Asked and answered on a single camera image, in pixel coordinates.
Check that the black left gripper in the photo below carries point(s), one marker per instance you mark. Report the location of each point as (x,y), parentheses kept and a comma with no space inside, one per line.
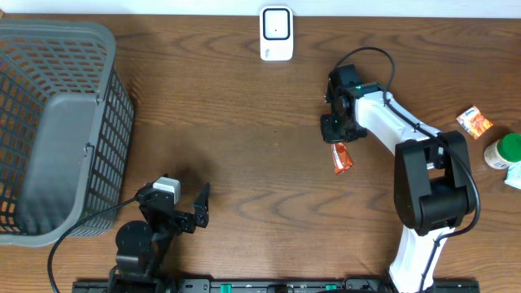
(186,224)

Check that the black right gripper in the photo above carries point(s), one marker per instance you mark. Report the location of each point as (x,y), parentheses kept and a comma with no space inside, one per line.
(328,136)

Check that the red Top chocolate bar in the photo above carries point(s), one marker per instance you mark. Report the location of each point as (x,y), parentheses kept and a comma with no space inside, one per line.
(341,158)

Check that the orange tissue pack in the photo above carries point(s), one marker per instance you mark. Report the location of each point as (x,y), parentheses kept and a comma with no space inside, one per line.
(474,122)

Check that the green lid jar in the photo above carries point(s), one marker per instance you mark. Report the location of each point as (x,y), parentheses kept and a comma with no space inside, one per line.
(504,152)

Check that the teal wet wipes pack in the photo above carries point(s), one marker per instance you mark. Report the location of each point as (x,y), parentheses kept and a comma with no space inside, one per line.
(513,176)

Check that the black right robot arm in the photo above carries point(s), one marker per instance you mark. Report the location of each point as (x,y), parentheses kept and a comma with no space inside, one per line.
(433,186)

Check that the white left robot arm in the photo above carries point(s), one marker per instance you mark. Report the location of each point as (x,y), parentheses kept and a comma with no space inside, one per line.
(142,245)

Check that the white barcode scanner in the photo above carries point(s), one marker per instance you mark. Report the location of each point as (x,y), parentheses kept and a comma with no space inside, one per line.
(276,33)

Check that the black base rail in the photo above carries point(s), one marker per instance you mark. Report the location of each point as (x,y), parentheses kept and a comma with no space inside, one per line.
(277,285)

